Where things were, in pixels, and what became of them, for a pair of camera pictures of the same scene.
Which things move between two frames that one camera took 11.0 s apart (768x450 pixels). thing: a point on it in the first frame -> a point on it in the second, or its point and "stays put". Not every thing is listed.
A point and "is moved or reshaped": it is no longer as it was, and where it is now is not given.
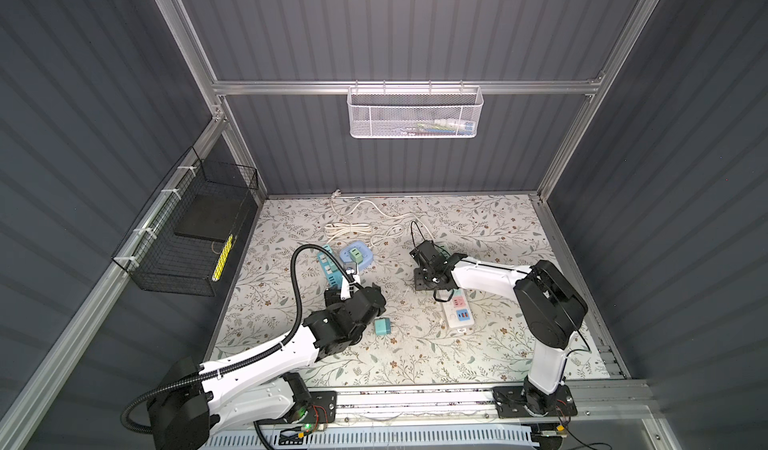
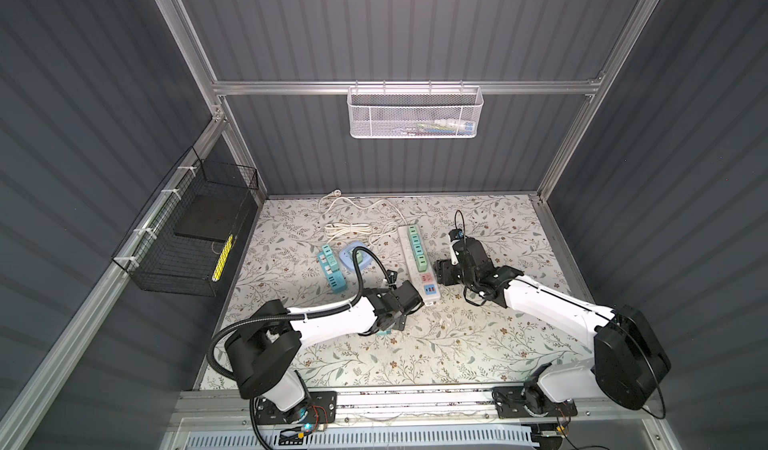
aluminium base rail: [476, 409] stays put
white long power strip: [459, 310] is moved or reshaped
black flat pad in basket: [211, 216] stays put
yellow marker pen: [222, 258] stays put
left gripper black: [332, 301] -> [400, 323]
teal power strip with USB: [332, 271] stays put
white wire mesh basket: [415, 112] stays put
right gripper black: [417, 279] -> [442, 271]
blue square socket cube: [367, 256] stays put
